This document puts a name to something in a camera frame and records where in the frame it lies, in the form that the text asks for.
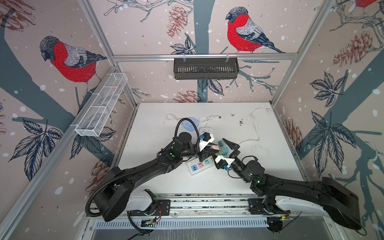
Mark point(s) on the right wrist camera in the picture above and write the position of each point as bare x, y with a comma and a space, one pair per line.
223, 163

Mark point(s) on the white square power socket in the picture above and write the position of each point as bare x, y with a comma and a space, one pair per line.
205, 130

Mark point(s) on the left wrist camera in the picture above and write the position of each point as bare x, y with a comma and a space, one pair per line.
205, 139

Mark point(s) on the blue square power socket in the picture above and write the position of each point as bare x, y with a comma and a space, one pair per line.
189, 125

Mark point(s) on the white wire mesh shelf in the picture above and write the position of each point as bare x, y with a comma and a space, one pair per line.
93, 122

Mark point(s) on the white colourful power strip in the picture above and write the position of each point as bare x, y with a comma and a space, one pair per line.
195, 166

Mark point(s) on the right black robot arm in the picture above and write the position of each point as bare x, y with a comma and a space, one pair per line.
277, 196

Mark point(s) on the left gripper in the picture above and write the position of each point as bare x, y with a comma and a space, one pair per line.
204, 153

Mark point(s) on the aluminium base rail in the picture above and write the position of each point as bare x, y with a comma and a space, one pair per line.
182, 205

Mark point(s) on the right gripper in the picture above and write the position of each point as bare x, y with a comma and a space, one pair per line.
234, 146

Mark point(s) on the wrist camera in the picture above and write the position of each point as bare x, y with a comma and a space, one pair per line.
223, 163
205, 139

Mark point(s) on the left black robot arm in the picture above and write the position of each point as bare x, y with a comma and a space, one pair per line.
112, 195

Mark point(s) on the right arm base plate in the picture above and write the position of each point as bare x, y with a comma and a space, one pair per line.
257, 207

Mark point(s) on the teal plug adapter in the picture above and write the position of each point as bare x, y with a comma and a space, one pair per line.
223, 144

